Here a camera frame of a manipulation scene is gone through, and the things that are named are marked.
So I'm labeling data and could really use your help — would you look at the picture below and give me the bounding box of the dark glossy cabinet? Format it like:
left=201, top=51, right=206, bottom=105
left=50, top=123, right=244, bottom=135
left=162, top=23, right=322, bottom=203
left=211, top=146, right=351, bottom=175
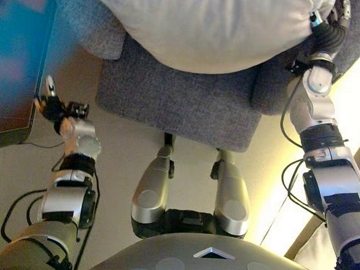
left=0, top=0, right=59, bottom=158

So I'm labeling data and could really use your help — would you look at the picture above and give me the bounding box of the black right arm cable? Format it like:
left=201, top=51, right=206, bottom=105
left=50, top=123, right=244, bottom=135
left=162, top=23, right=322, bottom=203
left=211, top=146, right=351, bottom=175
left=272, top=55, right=340, bottom=228

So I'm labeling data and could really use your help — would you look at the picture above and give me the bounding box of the grey fabric sofa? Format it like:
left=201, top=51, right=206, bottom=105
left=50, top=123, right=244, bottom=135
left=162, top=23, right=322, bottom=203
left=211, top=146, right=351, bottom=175
left=40, top=0, right=360, bottom=161

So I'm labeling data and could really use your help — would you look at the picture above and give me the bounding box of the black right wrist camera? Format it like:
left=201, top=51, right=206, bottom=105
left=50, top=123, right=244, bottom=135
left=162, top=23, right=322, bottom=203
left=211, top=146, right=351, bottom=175
left=284, top=57, right=309, bottom=75

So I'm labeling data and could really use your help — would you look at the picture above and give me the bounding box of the white fringed cushion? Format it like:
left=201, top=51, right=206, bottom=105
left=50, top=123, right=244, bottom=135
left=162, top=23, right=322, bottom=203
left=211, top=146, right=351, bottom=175
left=77, top=0, right=336, bottom=84

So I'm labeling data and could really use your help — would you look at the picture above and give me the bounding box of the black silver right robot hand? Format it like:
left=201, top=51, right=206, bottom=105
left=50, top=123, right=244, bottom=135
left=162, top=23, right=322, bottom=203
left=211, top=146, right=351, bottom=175
left=307, top=0, right=353, bottom=58

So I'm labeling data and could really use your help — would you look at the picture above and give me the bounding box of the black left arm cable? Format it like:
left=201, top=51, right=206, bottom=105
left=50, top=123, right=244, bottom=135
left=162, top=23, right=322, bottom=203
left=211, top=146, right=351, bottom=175
left=0, top=153, right=104, bottom=270

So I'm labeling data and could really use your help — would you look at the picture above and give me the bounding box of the grey robot torso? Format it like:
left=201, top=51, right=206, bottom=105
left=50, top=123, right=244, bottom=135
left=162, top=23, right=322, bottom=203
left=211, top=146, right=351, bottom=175
left=80, top=202, right=359, bottom=270

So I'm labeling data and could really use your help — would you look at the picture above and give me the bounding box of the thin black floor cable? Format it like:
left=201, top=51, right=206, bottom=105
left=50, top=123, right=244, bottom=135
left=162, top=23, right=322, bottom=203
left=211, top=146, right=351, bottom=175
left=21, top=139, right=68, bottom=150

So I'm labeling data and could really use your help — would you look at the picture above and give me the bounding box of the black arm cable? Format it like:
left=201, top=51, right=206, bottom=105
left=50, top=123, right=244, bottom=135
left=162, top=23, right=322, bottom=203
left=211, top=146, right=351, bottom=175
left=0, top=153, right=104, bottom=270
left=272, top=55, right=340, bottom=228

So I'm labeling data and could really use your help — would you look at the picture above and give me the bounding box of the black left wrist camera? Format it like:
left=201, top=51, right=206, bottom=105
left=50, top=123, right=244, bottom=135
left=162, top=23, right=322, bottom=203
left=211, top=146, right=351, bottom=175
left=66, top=101, right=89, bottom=119

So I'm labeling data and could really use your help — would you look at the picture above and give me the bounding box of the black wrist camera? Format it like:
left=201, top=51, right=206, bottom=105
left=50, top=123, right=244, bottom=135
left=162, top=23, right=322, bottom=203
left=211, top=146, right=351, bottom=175
left=66, top=101, right=89, bottom=119
left=284, top=57, right=309, bottom=75

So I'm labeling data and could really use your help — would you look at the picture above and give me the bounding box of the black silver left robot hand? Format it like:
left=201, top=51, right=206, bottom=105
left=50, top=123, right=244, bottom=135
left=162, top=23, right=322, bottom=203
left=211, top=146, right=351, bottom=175
left=31, top=73, right=73, bottom=125

